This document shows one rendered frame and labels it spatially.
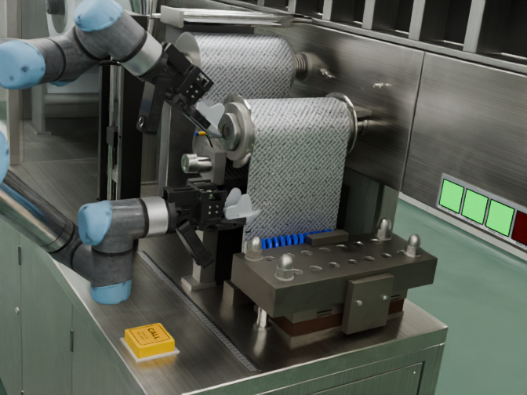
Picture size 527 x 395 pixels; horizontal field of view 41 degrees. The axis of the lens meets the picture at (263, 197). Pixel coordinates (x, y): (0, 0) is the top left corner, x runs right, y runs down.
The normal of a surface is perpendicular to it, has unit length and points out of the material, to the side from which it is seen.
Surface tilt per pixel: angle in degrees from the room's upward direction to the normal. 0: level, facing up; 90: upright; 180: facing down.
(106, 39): 118
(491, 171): 90
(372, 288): 90
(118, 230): 90
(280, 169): 90
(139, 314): 0
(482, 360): 0
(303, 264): 0
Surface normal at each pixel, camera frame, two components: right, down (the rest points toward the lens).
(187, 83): 0.51, 0.32
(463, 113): -0.85, 0.09
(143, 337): 0.10, -0.94
